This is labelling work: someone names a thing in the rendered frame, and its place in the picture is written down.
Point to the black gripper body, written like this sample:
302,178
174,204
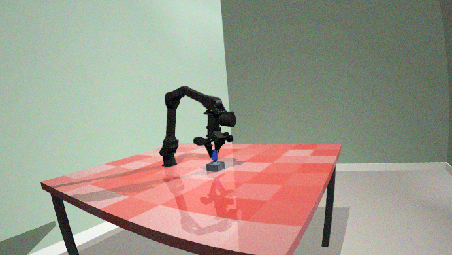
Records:
199,141

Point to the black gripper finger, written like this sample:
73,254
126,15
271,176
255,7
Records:
218,146
209,149

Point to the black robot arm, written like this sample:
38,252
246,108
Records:
215,117

